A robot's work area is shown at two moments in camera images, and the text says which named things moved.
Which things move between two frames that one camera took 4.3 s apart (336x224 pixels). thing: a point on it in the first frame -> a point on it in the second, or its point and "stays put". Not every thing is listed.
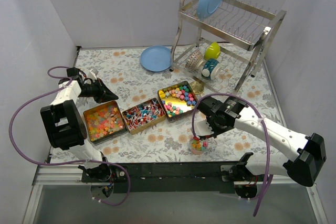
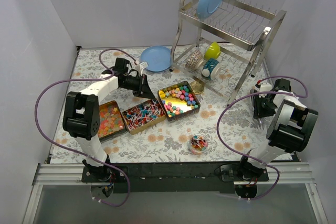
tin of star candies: x=177 y=100 stays put
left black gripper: x=97 y=89 -> x=143 y=85
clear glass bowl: x=198 y=147 stays put
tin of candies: x=140 y=116 stays put
